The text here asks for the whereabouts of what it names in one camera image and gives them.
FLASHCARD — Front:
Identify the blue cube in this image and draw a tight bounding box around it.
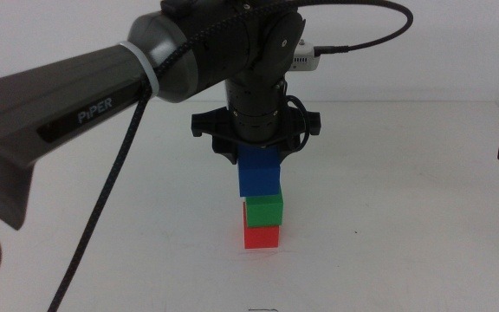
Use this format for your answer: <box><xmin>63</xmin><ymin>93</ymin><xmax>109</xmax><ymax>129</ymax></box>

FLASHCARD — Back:
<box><xmin>237</xmin><ymin>145</ymin><xmax>282</xmax><ymax>198</ymax></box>

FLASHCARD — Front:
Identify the green cube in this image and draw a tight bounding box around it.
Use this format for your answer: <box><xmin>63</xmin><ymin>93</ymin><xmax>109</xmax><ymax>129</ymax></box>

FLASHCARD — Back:
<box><xmin>244</xmin><ymin>186</ymin><xmax>285</xmax><ymax>229</ymax></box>

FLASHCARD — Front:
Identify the red cube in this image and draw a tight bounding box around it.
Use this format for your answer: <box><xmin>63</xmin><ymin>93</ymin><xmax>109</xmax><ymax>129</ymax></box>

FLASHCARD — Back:
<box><xmin>242</xmin><ymin>201</ymin><xmax>282</xmax><ymax>250</ymax></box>

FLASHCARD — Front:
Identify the thin black left gripper cable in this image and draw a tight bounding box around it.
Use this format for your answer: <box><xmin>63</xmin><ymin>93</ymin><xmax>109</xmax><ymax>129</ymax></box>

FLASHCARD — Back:
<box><xmin>282</xmin><ymin>94</ymin><xmax>312</xmax><ymax>153</ymax></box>

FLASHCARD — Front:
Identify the white cable tie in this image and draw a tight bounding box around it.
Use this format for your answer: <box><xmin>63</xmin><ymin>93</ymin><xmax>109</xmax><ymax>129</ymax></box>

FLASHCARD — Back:
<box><xmin>118</xmin><ymin>40</ymin><xmax>161</xmax><ymax>99</ymax></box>

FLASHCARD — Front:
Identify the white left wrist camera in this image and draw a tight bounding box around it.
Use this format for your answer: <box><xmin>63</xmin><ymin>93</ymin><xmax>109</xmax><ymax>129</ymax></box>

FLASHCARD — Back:
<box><xmin>291</xmin><ymin>40</ymin><xmax>321</xmax><ymax>73</ymax></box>

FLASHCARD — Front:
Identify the braided black left arm cable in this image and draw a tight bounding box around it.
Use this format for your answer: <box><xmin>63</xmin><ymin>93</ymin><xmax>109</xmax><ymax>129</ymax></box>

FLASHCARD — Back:
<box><xmin>47</xmin><ymin>0</ymin><xmax>415</xmax><ymax>312</ymax></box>

